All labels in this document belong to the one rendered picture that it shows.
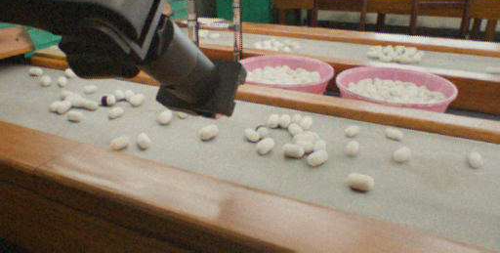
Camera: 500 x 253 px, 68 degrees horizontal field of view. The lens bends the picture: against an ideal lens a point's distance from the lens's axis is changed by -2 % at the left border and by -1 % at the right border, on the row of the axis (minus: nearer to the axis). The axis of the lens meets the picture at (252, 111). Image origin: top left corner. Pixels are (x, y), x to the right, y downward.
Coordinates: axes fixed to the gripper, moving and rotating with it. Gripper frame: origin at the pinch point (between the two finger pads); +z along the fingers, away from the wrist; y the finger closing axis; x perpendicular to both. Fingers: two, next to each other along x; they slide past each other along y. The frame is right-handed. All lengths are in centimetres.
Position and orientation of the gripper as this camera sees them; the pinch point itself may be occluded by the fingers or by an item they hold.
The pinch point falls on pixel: (227, 108)
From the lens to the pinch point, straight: 53.1
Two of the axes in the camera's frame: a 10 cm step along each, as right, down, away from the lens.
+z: 3.3, 3.4, 8.8
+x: -2.7, 9.3, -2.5
